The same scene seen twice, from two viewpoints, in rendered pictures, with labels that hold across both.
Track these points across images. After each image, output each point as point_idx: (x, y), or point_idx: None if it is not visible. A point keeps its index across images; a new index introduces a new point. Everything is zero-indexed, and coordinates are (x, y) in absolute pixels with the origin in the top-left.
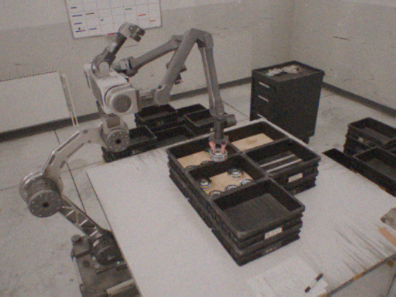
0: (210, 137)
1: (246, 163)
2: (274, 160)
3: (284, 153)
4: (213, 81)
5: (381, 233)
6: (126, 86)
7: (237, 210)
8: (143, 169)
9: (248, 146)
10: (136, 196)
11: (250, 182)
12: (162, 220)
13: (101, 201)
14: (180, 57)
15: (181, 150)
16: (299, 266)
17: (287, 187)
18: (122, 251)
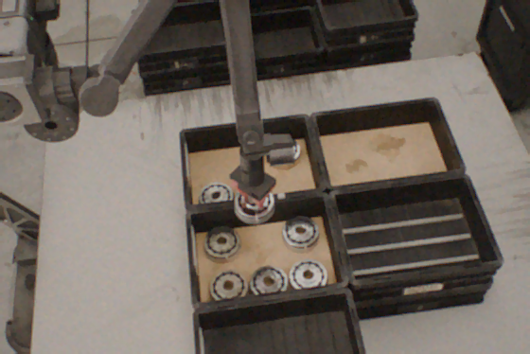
0: (234, 173)
1: (327, 222)
2: (408, 216)
3: (445, 202)
4: (242, 69)
5: None
6: (14, 61)
7: (255, 336)
8: (151, 140)
9: (374, 157)
10: (110, 211)
11: (299, 291)
12: (130, 287)
13: (44, 203)
14: (151, 8)
15: (217, 136)
16: None
17: (398, 301)
18: (32, 338)
